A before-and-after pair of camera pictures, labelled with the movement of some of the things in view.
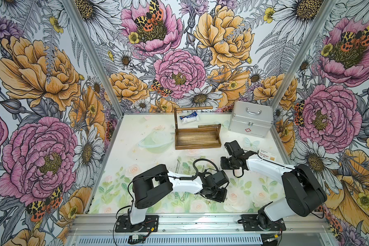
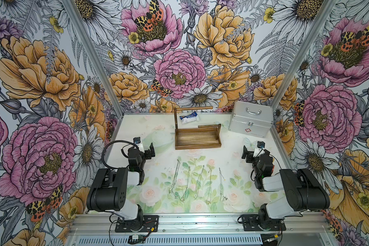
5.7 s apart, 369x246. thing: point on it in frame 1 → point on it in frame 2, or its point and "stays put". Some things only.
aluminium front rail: x=97 y=224 stays put
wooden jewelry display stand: x=205 y=136 stays put
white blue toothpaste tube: x=191 y=117 stays put
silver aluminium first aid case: x=251 y=118 stays put
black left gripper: x=221 y=198 → x=149 y=155
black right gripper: x=223 y=163 → x=250 y=155
